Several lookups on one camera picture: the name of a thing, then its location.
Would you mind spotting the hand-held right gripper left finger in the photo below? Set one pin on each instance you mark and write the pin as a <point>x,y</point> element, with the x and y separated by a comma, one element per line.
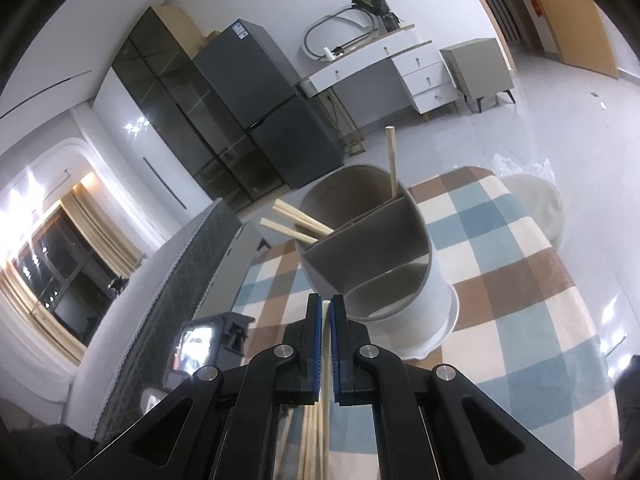
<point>314,345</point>

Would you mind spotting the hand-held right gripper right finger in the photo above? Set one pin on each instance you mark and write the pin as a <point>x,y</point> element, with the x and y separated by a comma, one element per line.
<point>337,345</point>

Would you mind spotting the white grey utensil holder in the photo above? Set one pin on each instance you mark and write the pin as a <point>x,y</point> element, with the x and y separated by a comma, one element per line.
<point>400,305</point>

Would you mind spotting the wooden chopstick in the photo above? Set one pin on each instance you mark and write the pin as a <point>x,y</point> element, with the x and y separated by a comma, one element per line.
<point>391,160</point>
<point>300,216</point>
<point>285,231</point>

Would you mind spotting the dark grey quilted mattress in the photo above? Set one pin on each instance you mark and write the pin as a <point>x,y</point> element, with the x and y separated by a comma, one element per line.
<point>175,285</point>

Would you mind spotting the beige curtain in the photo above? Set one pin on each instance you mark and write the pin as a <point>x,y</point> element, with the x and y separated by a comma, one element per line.
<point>100,230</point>

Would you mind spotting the checked brown blue cloth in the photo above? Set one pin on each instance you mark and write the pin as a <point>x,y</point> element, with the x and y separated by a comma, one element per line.
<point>500,310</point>

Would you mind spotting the dark glass window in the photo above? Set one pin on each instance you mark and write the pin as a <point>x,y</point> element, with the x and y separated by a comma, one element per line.
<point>65,285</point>

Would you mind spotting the white wardrobe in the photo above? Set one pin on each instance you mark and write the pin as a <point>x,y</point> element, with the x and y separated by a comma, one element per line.
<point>135,125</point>

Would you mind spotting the dark grey refrigerator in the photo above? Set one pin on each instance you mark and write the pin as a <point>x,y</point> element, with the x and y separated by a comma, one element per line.
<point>260,95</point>

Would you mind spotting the white round stool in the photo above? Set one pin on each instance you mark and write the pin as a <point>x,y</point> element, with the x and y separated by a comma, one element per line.
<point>540,205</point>

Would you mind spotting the clear plastic bag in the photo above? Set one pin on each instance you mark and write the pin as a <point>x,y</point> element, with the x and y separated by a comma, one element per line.
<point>515,165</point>

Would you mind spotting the dark glass cabinet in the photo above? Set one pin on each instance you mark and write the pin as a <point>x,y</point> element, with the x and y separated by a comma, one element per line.
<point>165,85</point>

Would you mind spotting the small white bottle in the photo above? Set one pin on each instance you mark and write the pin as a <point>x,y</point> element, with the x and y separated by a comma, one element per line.
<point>328,54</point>

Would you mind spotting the white dressing table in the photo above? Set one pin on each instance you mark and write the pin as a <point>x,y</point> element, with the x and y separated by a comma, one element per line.
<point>425,65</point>

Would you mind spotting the cardboard box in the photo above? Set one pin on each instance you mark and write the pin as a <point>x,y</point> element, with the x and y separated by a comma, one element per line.
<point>210,36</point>

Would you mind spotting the grey nightstand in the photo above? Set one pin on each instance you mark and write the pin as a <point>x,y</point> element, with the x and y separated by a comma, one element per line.
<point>480,70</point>

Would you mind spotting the oval mirror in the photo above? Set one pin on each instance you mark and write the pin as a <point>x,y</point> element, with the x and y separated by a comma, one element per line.
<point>325,35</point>

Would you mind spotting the green potted plant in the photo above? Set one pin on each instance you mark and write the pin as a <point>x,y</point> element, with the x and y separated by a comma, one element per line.
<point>370,0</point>

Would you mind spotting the small red object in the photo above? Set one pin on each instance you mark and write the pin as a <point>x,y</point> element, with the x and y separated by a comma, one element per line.
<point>536,5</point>

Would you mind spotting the wooden door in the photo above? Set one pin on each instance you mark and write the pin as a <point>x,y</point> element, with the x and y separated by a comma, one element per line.
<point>575,25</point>

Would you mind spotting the grey bed frame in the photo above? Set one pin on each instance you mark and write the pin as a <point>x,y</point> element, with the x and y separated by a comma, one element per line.
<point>230,270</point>

